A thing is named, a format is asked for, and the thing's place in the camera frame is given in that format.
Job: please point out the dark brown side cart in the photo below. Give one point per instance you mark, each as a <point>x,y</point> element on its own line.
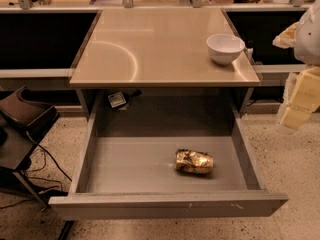
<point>24,123</point>

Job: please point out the small labelled box under counter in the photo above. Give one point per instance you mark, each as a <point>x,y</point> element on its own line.
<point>116,99</point>

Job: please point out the open grey drawer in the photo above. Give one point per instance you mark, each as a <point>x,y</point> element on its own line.
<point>126,167</point>

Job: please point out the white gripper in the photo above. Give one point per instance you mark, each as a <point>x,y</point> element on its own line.
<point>308,40</point>

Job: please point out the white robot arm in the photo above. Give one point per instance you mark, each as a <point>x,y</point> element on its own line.
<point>307,48</point>

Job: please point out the white ceramic bowl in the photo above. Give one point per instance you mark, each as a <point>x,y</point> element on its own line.
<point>224,48</point>

